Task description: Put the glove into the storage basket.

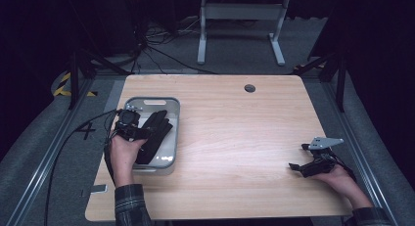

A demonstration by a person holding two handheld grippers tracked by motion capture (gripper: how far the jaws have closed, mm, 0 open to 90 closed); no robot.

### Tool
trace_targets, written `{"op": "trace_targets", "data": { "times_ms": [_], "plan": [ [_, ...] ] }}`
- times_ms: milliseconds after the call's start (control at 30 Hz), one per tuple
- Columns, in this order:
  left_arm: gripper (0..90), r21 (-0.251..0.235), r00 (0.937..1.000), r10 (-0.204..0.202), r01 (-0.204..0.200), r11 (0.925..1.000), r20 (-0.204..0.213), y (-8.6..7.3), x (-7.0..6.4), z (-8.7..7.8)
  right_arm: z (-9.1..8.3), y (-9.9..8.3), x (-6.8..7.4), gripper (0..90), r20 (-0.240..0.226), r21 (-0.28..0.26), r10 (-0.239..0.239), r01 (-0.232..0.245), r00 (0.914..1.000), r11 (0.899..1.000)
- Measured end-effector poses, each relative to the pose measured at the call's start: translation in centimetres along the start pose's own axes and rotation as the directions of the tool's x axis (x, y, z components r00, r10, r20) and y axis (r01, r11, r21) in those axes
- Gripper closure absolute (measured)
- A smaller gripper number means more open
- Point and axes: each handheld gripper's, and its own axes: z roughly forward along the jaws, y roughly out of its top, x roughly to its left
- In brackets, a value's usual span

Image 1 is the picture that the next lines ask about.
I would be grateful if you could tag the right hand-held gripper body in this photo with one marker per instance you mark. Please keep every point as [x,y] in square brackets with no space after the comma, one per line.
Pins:
[321,160]

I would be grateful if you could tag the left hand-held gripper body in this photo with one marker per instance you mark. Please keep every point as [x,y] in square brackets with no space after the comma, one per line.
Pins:
[128,123]

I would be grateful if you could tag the black cloth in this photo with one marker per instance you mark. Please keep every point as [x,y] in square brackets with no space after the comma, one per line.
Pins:
[156,134]

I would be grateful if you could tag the grey plastic bin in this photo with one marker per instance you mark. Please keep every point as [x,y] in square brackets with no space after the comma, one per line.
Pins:
[169,121]

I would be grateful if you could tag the person's right hand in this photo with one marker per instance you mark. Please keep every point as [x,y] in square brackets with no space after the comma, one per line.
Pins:
[339,180]

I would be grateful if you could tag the person's left hand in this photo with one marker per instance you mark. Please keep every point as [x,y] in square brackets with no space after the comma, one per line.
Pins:
[124,157]

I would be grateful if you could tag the black metal stand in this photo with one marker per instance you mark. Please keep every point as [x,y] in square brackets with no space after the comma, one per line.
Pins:
[76,76]
[341,79]

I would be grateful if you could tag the yellow black hazard tape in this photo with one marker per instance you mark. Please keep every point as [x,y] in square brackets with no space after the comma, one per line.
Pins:
[62,85]

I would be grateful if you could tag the metal floor rail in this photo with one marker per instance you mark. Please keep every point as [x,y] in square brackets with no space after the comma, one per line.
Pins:
[362,157]
[49,157]

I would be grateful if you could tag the white metal desk frame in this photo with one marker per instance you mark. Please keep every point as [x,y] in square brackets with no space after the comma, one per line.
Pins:
[241,11]

